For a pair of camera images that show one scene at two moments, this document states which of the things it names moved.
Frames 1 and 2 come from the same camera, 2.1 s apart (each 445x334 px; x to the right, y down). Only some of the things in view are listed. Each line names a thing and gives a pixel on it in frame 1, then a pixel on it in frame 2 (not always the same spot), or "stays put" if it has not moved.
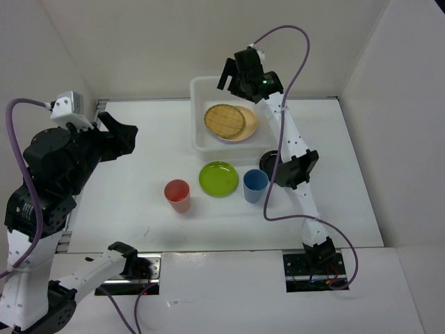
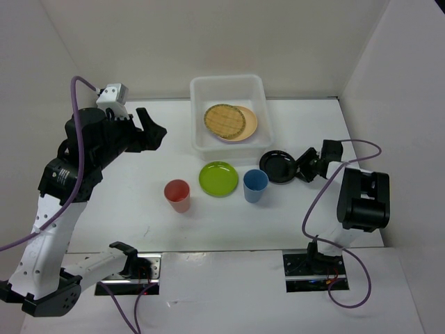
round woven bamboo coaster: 224,120 stays put
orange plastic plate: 249,129 stays put
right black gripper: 229,69 → 302,161
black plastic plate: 268,161 stays put
